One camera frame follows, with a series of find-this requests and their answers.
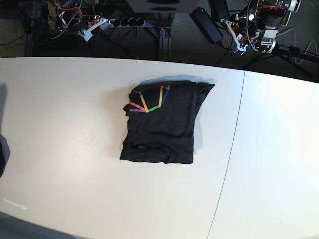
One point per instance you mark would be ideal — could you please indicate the black T-shirt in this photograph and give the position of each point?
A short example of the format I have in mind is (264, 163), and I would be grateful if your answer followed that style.
(161, 119)

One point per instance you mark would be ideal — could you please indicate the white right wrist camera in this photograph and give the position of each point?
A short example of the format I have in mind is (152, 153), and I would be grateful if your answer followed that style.
(101, 23)

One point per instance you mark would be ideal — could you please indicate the dark object at left edge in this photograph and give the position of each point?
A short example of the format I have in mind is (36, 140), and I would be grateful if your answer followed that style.
(4, 154)

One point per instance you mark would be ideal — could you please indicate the black power brick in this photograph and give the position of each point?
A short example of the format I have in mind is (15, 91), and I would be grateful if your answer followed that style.
(206, 25)

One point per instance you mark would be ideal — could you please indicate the grey power strip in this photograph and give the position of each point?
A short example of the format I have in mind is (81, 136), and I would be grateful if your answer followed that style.
(123, 23)

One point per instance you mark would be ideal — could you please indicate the black tripod stand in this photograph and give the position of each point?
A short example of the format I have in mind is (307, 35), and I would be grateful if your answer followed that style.
(286, 54)

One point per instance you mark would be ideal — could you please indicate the aluminium frame post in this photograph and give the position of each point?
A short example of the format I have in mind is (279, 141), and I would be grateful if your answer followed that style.
(160, 29)

